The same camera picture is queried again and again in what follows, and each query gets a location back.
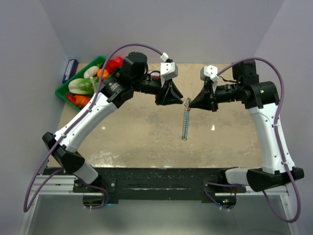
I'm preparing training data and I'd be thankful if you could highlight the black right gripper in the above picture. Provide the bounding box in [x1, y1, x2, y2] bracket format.
[190, 80, 243, 112]

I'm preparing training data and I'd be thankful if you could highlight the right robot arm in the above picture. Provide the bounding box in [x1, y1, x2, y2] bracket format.
[189, 59, 304, 192]

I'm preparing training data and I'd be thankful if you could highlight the red chili pepper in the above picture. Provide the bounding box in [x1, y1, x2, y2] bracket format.
[67, 93, 75, 104]

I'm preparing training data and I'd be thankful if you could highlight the small orange pepper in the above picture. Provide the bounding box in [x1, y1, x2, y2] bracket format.
[74, 94, 91, 109]

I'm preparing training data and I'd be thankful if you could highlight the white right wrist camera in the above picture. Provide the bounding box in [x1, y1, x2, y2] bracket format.
[200, 65, 219, 93]

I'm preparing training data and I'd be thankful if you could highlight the white radish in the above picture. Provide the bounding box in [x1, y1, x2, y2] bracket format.
[84, 66, 99, 78]

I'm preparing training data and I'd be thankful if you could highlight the red tomato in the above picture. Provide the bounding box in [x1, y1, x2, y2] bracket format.
[113, 56, 124, 67]

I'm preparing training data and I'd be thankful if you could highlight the red bell pepper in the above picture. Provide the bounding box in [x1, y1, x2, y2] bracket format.
[105, 60, 119, 74]

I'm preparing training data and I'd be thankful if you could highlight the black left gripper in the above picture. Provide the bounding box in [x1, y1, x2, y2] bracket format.
[133, 75, 183, 106]

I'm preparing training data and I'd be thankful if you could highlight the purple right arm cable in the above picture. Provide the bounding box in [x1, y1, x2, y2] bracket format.
[202, 57, 303, 223]

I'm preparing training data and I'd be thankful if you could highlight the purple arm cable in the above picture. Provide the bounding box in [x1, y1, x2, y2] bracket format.
[202, 57, 303, 223]
[23, 44, 169, 213]

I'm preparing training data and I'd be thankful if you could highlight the green plastic tray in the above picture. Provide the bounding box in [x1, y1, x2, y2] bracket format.
[55, 56, 106, 112]

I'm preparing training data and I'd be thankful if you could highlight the purple box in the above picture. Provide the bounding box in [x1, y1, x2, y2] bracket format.
[62, 59, 78, 84]

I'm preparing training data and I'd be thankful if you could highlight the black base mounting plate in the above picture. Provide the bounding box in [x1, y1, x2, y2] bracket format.
[43, 166, 273, 205]

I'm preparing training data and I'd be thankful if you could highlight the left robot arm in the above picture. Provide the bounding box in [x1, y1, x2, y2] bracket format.
[43, 52, 183, 192]

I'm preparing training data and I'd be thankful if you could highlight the green leafy cabbage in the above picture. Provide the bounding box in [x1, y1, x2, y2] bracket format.
[68, 77, 99, 95]

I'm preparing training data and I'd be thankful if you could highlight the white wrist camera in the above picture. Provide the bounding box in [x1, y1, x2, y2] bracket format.
[160, 62, 178, 87]
[200, 65, 219, 93]

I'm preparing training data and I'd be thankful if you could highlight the red rectangular box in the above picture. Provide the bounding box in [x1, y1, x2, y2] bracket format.
[148, 70, 160, 79]

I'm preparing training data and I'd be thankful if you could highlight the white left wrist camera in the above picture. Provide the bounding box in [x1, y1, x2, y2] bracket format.
[160, 62, 178, 87]

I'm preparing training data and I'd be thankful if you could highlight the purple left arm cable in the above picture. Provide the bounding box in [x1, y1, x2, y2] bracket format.
[23, 44, 169, 213]

